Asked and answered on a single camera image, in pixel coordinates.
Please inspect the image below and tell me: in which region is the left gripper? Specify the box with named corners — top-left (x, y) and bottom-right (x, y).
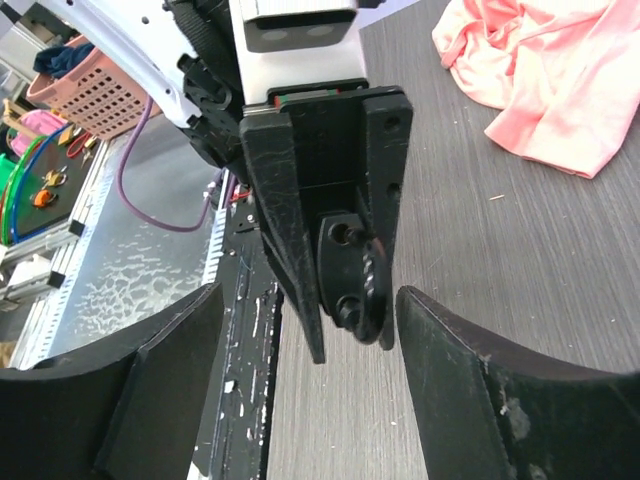
top-left (240, 86), bottom-right (413, 364)

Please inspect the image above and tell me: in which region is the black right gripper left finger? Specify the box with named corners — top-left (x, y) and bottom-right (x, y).
top-left (1, 284), bottom-right (224, 479)

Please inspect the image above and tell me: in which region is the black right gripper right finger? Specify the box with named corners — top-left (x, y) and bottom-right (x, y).
top-left (396, 286), bottom-right (639, 479)

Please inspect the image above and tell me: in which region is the black padlock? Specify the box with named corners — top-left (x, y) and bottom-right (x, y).
top-left (316, 213), bottom-right (395, 350)

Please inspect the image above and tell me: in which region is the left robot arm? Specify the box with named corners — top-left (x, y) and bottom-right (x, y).
top-left (46, 1), bottom-right (413, 364)

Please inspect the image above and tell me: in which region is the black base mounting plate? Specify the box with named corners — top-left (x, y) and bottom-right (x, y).
top-left (188, 199), bottom-right (284, 479)

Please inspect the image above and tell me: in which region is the pink plastic basket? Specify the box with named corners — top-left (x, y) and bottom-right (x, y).
top-left (27, 35), bottom-right (147, 140)

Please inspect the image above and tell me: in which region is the pink cloth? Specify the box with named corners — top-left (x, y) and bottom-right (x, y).
top-left (432, 1), bottom-right (639, 179)

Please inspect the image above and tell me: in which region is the dark blue cloth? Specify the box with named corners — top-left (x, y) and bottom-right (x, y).
top-left (33, 42), bottom-right (94, 79)

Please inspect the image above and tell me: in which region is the aluminium frame rail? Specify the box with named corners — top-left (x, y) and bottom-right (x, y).
top-left (1, 142), bottom-right (117, 370)

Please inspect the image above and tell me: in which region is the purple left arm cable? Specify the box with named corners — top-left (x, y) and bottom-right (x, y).
top-left (115, 94), bottom-right (231, 234)

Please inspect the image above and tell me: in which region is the slotted cable duct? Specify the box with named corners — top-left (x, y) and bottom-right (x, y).
top-left (202, 170), bottom-right (236, 284)

